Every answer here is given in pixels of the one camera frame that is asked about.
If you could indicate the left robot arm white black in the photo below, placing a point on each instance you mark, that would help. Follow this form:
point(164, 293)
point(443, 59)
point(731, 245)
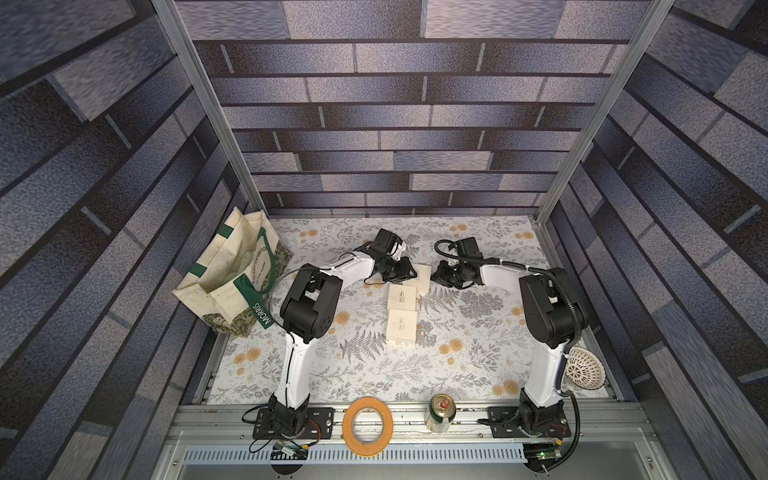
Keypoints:
point(309, 309)

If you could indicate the cream green tote bag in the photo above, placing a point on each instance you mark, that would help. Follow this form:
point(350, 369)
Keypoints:
point(229, 285)

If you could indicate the orange tape roll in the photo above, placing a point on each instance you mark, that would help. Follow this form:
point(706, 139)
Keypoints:
point(367, 427)

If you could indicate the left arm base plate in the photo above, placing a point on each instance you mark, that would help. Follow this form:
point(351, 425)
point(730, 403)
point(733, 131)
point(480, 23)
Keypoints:
point(315, 423)

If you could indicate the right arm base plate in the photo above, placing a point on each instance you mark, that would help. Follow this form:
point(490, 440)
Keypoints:
point(546, 423)

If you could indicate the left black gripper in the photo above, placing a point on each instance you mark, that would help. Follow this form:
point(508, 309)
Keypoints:
point(405, 272)

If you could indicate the perforated metal cable tray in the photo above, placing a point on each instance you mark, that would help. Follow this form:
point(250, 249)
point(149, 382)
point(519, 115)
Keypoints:
point(398, 454)

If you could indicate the green drink can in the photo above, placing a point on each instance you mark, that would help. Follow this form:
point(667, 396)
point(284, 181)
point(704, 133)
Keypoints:
point(440, 414)

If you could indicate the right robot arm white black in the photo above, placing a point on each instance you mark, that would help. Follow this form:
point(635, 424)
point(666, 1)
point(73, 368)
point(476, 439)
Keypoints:
point(552, 313)

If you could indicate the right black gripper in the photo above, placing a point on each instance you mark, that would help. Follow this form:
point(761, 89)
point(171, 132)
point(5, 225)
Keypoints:
point(451, 275)

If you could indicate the cream drawer jewelry box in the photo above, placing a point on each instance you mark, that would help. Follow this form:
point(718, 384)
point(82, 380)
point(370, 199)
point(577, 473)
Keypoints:
point(401, 326)

